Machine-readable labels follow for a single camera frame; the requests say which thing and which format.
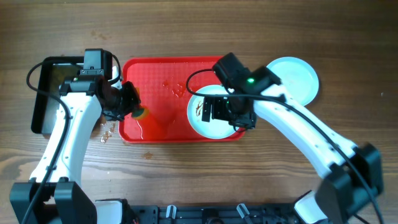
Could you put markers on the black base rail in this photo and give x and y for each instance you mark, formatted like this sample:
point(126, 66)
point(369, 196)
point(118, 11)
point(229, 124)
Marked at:
point(261, 214)

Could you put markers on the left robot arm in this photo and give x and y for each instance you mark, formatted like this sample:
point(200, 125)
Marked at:
point(53, 193)

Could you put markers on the red plastic tray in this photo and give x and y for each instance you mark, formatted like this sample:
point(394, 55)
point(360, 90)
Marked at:
point(161, 83)

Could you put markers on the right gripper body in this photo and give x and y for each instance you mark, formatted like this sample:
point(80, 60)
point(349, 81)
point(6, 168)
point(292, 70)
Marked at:
point(218, 109)

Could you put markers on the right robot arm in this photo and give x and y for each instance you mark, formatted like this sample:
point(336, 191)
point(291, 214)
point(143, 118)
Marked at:
point(351, 175)

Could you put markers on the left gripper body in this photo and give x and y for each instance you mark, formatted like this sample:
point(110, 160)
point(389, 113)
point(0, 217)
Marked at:
point(130, 99)

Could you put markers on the green orange sponge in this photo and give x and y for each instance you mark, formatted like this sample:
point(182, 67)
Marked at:
point(140, 113)

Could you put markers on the white plate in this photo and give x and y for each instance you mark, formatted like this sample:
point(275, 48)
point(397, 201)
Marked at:
point(299, 78)
point(214, 129)

